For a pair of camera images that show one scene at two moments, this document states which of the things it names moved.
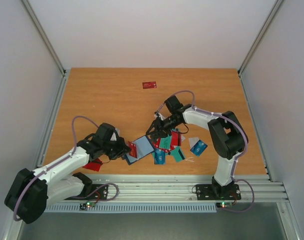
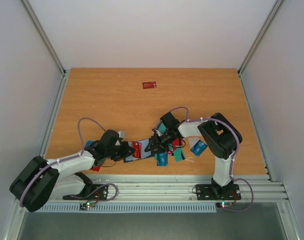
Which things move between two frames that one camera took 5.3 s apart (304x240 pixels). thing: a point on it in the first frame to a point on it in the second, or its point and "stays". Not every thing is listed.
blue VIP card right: x=198 y=147 stays
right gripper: x=158 y=125 to x=156 y=142
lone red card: x=149 y=85 stays
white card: x=192 y=141 stays
